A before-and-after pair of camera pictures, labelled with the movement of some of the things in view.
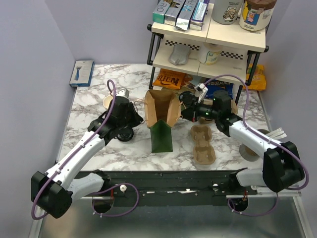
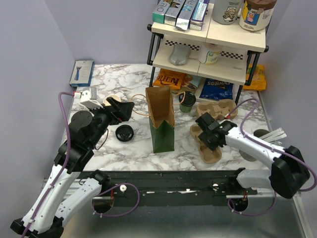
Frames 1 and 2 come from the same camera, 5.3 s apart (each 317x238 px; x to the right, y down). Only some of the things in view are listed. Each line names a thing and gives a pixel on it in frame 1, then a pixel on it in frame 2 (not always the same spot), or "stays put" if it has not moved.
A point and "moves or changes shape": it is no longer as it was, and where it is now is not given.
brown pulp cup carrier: (203, 152) moves or changes shape
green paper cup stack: (107, 100) stays put
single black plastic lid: (187, 97) stays put
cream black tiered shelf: (224, 52) stays put
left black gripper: (136, 119) -> (123, 110)
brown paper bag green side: (163, 111) moves or changes shape
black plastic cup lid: (125, 134) stays put
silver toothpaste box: (173, 11) stays put
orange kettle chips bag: (169, 79) stays put
